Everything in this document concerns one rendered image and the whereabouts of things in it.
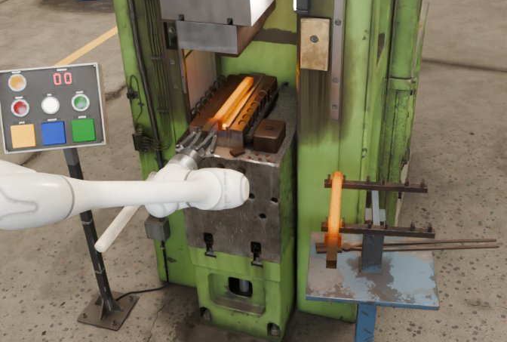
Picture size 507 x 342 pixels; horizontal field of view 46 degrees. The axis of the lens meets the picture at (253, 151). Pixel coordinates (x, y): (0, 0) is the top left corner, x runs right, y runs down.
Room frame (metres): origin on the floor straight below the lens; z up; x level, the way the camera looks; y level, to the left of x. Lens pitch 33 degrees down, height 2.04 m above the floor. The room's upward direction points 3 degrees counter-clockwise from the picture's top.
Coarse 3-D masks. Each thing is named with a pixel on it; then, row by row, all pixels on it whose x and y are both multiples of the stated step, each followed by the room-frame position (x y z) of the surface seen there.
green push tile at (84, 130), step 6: (72, 120) 1.77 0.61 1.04; (78, 120) 1.77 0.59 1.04; (84, 120) 1.77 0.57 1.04; (90, 120) 1.77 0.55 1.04; (72, 126) 1.75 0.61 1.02; (78, 126) 1.76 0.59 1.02; (84, 126) 1.76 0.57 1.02; (90, 126) 1.76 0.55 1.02; (72, 132) 1.74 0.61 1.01; (78, 132) 1.75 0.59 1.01; (84, 132) 1.75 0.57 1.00; (90, 132) 1.75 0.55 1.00; (78, 138) 1.74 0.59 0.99; (84, 138) 1.74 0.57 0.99; (90, 138) 1.74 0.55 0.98
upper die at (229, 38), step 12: (264, 12) 2.00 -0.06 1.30; (180, 24) 1.79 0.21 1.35; (192, 24) 1.78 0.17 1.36; (204, 24) 1.77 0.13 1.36; (216, 24) 1.75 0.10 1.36; (228, 24) 1.74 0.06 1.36; (180, 36) 1.79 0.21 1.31; (192, 36) 1.78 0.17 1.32; (204, 36) 1.77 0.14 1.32; (216, 36) 1.75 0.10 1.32; (228, 36) 1.74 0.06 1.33; (240, 36) 1.76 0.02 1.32; (192, 48) 1.78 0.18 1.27; (204, 48) 1.77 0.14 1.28; (216, 48) 1.75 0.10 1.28; (228, 48) 1.74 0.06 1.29; (240, 48) 1.75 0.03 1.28
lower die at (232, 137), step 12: (252, 72) 2.16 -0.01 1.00; (228, 84) 2.11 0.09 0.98; (264, 84) 2.07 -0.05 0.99; (276, 84) 2.12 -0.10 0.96; (216, 96) 2.01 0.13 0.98; (228, 96) 1.99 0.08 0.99; (252, 96) 1.97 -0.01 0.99; (264, 96) 1.97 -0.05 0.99; (216, 108) 1.90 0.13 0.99; (240, 108) 1.87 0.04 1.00; (204, 120) 1.81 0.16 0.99; (228, 132) 1.75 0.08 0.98; (240, 132) 1.73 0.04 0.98; (228, 144) 1.75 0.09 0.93; (240, 144) 1.73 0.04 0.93
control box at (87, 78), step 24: (0, 72) 1.84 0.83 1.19; (24, 72) 1.84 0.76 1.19; (48, 72) 1.85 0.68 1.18; (72, 72) 1.85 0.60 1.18; (96, 72) 1.86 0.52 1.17; (0, 96) 1.80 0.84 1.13; (24, 96) 1.80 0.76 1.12; (48, 96) 1.81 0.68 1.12; (72, 96) 1.81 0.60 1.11; (96, 96) 1.82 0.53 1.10; (24, 120) 1.76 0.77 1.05; (48, 120) 1.77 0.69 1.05; (96, 120) 1.78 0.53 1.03; (72, 144) 1.73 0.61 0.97; (96, 144) 1.73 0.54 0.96
